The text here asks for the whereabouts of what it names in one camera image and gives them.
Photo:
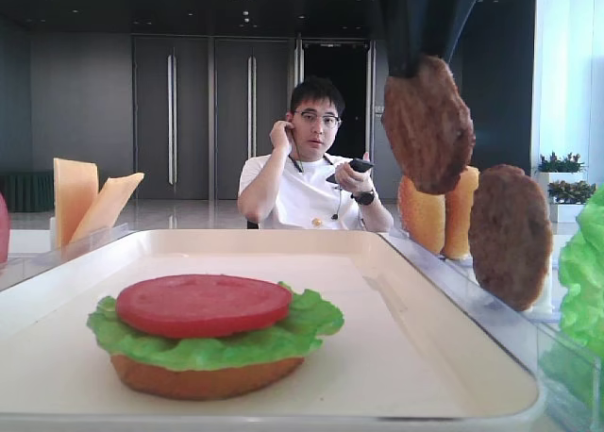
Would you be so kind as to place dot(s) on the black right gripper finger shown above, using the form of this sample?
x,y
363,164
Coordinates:
x,y
444,22
403,25

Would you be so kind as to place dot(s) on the brown meat patty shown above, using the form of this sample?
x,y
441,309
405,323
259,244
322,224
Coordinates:
x,y
510,236
428,126

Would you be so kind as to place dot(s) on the green lettuce leaf in rack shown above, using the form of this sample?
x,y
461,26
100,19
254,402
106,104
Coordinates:
x,y
582,281

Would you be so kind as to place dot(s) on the green lettuce on tray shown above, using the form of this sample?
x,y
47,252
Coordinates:
x,y
311,317

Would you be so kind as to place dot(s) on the orange cheese slice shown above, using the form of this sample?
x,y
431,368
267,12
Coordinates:
x,y
107,205

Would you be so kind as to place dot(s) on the pale yellow cheese slice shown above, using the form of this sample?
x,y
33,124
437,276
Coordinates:
x,y
76,186

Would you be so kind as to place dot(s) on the red tomato slice on tray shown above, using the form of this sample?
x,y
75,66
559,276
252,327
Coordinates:
x,y
202,305

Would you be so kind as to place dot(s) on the red tomato slice in rack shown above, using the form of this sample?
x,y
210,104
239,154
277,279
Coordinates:
x,y
4,230

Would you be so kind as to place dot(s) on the black smartphone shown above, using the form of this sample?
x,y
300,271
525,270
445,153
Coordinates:
x,y
357,164

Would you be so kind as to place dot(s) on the bun slice right rack inner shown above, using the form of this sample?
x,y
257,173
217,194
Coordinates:
x,y
458,205

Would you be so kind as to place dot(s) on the bun slice rack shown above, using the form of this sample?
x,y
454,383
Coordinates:
x,y
422,216
458,205

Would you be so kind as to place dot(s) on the bun slice right rack outer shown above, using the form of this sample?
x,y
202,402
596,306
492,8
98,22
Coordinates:
x,y
422,216

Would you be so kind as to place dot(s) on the man in white shirt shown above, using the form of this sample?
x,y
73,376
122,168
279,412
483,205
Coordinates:
x,y
299,185

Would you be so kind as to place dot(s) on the potted plants in white planter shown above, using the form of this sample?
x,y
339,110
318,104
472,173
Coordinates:
x,y
565,186

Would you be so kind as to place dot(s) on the cream rectangular tray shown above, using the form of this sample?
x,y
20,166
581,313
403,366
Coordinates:
x,y
407,358

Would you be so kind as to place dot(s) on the clear plastic right rack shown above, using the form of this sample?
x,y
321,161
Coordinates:
x,y
528,336

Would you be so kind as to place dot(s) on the clear plastic rack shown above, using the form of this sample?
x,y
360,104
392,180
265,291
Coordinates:
x,y
528,336
30,252

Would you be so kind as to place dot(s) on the bottom bun on tray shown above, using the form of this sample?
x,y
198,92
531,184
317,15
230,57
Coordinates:
x,y
201,385

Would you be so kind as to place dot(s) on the clear plastic left rack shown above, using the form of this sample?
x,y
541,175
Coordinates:
x,y
30,252

